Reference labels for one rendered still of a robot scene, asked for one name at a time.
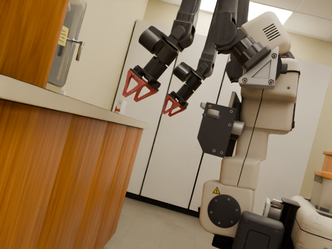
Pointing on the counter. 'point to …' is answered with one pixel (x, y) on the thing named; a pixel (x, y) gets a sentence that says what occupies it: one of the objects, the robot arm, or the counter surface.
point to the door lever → (78, 48)
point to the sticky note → (63, 36)
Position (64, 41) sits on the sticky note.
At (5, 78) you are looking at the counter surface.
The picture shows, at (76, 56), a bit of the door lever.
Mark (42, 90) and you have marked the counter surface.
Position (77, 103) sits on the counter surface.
